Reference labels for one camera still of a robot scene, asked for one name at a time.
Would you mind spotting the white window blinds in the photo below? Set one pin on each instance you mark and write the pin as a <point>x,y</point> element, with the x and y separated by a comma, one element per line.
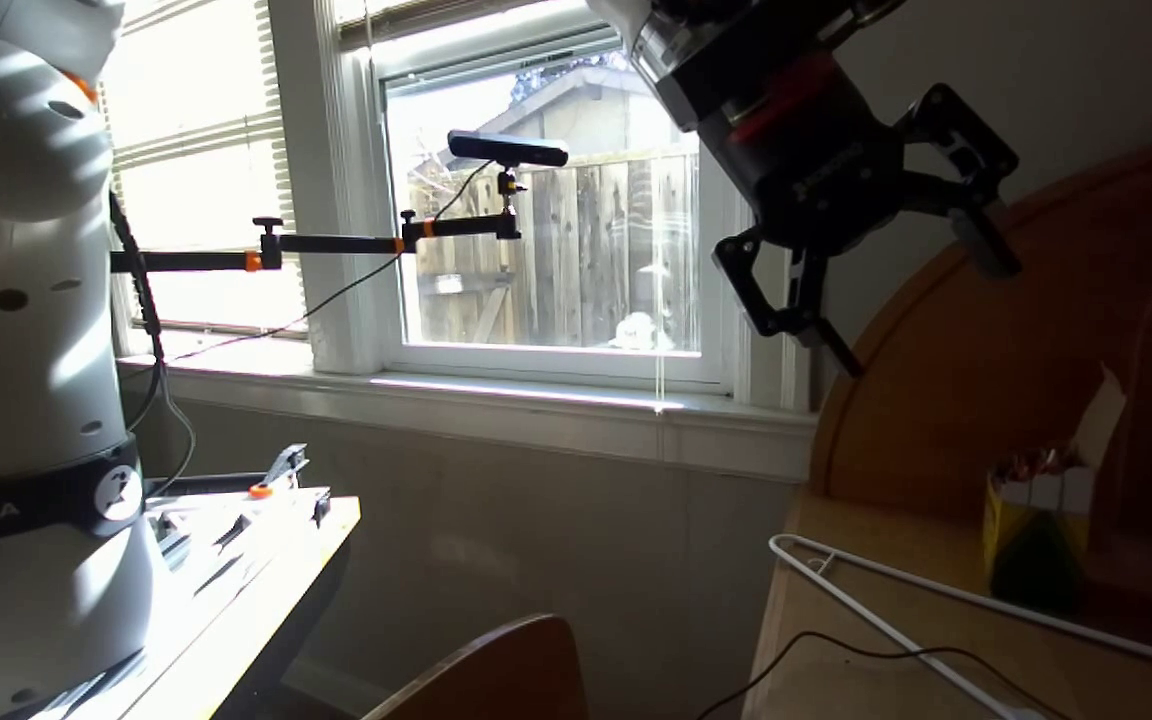
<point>218,160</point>

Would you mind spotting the white robot table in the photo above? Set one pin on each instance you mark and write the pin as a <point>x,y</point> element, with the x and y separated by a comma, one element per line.
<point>241,587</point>

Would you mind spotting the black stereo camera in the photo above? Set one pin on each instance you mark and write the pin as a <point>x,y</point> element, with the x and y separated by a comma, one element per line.
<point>506,150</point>

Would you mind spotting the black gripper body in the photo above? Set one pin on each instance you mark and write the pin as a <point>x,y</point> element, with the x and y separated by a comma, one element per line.
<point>788,145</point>

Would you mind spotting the white window frame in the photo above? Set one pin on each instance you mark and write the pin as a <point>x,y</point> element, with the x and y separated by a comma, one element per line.
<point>336,201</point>

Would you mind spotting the wooden headboard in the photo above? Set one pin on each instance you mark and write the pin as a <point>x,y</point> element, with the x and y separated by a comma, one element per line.
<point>977,372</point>

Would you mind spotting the brown chair back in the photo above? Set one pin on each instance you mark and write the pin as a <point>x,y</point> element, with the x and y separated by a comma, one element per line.
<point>496,673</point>

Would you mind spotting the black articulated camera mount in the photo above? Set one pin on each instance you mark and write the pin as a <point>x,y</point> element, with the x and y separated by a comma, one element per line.
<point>336,245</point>

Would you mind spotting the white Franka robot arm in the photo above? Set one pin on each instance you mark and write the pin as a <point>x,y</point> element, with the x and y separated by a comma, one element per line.
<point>19,335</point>

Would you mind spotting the wooden garden fence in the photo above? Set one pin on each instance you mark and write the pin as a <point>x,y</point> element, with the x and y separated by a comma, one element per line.
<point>600,254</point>

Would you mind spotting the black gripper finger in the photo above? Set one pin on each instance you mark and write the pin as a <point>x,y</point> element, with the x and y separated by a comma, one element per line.
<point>971,160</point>
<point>811,303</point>

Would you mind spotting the silver orange clamp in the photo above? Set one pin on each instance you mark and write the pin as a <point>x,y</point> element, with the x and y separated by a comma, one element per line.
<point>284,464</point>

